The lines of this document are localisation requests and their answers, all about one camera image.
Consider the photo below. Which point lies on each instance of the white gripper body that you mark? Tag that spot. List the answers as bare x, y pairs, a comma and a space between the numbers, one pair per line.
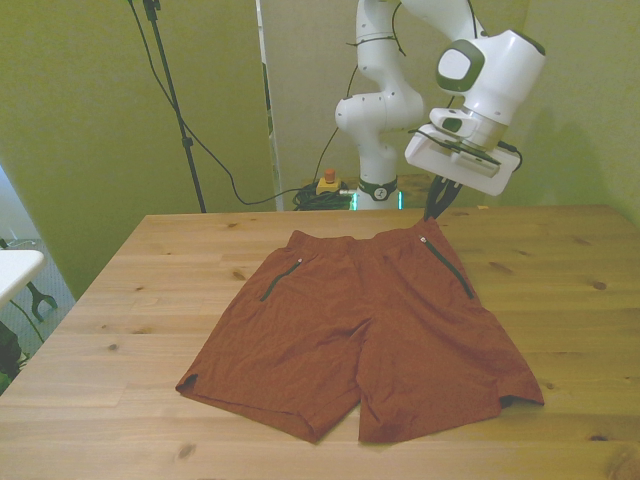
450, 169

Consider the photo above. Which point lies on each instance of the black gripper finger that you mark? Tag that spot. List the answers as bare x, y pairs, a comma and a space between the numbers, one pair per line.
431, 205
446, 201

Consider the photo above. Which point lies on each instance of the rust orange shorts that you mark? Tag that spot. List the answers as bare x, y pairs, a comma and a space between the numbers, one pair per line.
350, 325

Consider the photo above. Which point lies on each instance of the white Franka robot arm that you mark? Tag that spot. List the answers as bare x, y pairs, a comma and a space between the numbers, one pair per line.
380, 110

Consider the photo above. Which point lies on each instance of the yellow emergency stop button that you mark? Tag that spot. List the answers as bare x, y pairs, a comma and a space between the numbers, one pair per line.
330, 186

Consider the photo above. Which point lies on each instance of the white vertical panel strip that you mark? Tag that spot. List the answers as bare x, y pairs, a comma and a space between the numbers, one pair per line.
260, 30

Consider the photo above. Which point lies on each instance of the black tripod stand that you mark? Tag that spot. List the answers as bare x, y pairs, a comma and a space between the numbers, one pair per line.
189, 150

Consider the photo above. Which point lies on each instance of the white side table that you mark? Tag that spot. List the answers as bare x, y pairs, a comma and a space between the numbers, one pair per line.
17, 270

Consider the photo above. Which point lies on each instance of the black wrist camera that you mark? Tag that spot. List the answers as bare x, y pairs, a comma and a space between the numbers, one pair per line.
472, 154

